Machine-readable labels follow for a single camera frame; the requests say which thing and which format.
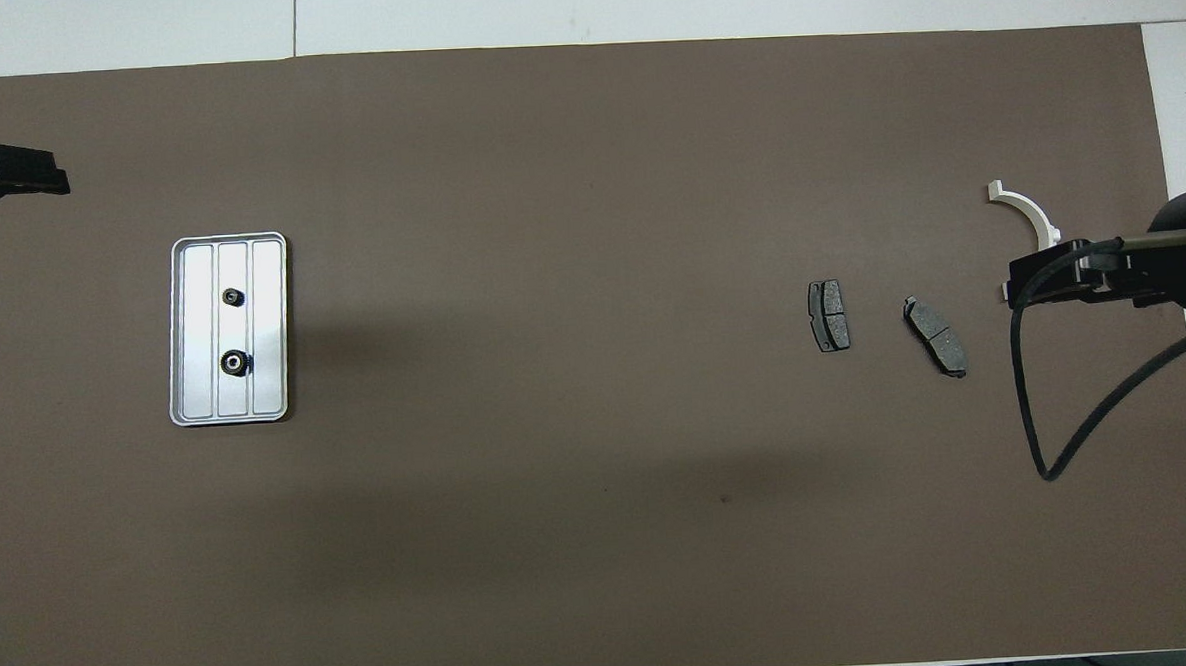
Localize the brown table mat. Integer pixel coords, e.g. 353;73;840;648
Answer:
0;17;1186;666

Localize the silver metal tray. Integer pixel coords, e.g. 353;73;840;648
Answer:
161;231;296;429

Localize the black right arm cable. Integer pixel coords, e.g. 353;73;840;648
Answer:
1007;230;1186;484

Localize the dark grey curved brake pad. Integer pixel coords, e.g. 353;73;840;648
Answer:
902;294;969;381

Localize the dark grey rectangular brake pad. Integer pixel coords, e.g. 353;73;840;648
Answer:
807;279;852;354

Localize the white curved plastic bracket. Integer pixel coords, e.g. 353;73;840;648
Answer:
987;178;1065;302

